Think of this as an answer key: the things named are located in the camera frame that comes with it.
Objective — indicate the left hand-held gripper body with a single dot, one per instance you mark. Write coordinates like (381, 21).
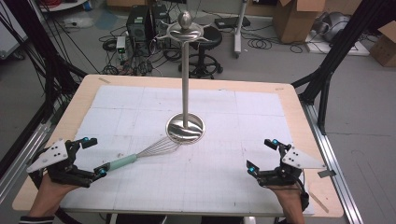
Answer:
(53, 155)

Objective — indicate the white stand leg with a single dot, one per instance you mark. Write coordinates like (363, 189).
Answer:
(238, 31)

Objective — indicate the steel utensil stand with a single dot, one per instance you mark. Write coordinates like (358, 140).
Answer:
(185, 93)

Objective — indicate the grey metal bracket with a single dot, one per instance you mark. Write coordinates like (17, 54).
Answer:
(327, 173)

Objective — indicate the narrow black computer tower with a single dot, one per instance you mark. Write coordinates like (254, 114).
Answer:
(160, 18)

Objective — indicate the person's left hand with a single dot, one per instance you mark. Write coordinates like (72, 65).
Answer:
(49, 197)

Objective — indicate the grey round appliance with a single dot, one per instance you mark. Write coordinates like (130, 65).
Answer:
(334, 26)

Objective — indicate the large black computer tower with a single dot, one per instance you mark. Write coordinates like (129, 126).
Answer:
(138, 28)

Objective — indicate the flat black device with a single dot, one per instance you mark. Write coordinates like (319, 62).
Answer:
(232, 22)

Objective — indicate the black round stool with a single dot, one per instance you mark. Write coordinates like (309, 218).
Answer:
(211, 37)

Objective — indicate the beige tape strip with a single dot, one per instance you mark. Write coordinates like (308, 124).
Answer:
(104, 80)

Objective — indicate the open tall cardboard box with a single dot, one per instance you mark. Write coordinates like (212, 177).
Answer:
(295, 25)

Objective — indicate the white grid mat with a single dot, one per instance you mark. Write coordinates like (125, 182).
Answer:
(218, 174)

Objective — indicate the person's right hand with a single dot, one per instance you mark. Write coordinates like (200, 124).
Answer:
(291, 202)

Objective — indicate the small cardboard box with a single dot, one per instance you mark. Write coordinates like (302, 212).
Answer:
(384, 46)

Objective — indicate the white round table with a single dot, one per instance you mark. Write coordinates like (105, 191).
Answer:
(62, 4)

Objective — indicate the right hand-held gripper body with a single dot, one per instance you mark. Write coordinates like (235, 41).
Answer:
(295, 160)

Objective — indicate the aluminium rail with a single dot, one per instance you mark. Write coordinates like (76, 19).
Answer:
(21, 155)
(330, 149)

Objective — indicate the black angled frame post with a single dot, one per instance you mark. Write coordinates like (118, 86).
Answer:
(333, 59)

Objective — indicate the white flat board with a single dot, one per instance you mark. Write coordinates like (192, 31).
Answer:
(358, 49)

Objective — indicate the small grey power box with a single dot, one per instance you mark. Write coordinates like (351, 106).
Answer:
(121, 43)

